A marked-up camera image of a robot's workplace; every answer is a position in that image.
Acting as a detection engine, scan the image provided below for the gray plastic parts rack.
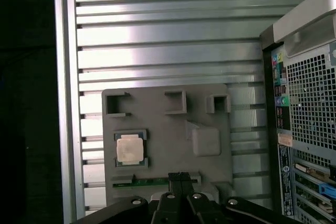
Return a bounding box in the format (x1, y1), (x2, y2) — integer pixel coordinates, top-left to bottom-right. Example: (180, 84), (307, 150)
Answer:
(101, 83), (234, 207)

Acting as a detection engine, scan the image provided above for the black open PC case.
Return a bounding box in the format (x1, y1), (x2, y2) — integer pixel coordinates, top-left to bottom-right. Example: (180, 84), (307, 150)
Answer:
(259, 0), (336, 224)

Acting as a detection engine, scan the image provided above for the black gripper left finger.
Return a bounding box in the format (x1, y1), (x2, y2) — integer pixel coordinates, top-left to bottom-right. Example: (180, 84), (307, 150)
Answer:
(76, 172), (184, 224)

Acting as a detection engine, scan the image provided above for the blue case latch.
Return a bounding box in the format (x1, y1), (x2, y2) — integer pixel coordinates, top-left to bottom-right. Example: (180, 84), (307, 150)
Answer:
(318, 184), (336, 204)

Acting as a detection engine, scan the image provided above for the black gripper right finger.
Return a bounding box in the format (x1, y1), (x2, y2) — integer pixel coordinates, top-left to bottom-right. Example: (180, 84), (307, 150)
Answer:
(181, 172), (299, 224)

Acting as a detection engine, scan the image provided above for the green RAM stick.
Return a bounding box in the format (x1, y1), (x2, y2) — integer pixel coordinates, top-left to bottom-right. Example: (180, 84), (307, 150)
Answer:
(113, 178), (201, 188)

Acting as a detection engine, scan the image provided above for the silver CPU with green edge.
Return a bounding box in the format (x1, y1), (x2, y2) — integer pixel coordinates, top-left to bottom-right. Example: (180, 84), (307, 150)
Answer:
(114, 131), (148, 168)

